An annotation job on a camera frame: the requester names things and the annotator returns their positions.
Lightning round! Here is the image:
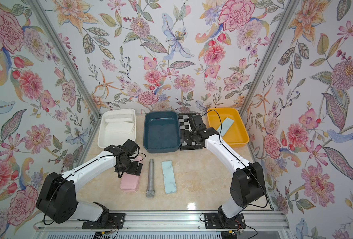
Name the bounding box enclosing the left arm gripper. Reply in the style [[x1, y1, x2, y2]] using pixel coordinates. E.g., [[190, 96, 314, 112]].
[[119, 158, 145, 175]]

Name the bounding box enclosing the pink pencil case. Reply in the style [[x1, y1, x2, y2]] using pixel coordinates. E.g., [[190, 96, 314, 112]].
[[120, 156, 143, 192]]

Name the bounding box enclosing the light blue pencil case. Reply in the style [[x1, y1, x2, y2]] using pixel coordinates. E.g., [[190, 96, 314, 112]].
[[217, 118, 234, 137], [161, 161, 177, 194]]

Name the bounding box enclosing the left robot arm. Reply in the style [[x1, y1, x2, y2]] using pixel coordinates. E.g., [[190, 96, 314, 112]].
[[36, 139, 143, 229]]

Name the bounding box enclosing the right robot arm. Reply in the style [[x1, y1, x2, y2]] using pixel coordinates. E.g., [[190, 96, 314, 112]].
[[178, 114, 266, 224]]

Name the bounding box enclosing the white storage box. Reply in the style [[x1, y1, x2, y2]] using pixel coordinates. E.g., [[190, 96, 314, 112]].
[[98, 109, 137, 148]]

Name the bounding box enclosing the teal storage box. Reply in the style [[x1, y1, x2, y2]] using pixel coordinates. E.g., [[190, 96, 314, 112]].
[[144, 111, 181, 154]]

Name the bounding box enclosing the yellow storage box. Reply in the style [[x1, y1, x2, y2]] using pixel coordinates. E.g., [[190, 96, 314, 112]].
[[207, 108, 250, 148]]

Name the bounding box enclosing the grey cylindrical pencil case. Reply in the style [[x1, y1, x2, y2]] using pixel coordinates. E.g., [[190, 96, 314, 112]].
[[146, 159, 155, 198]]

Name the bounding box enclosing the black white checkerboard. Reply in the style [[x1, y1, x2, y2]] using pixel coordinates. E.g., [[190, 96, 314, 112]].
[[178, 114, 193, 139]]

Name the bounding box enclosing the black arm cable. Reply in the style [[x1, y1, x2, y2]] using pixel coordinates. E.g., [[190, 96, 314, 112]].
[[200, 109, 269, 209]]

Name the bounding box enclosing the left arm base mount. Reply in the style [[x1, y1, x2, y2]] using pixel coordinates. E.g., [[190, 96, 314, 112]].
[[82, 205, 126, 230]]

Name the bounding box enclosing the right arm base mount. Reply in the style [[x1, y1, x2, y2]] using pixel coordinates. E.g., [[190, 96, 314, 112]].
[[199, 211, 246, 230]]

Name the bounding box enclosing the aluminium front rail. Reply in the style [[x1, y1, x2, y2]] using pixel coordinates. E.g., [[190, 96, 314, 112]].
[[34, 211, 293, 239]]

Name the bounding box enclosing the right aluminium corner post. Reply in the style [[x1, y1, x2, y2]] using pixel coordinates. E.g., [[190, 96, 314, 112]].
[[239, 0, 300, 118]]

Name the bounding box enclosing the aluminium corner post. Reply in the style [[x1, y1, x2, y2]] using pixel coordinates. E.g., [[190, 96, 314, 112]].
[[239, 0, 300, 118], [27, 0, 101, 119]]

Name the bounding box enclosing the left aluminium corner post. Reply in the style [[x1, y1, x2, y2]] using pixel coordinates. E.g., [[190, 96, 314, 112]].
[[27, 0, 101, 119]]

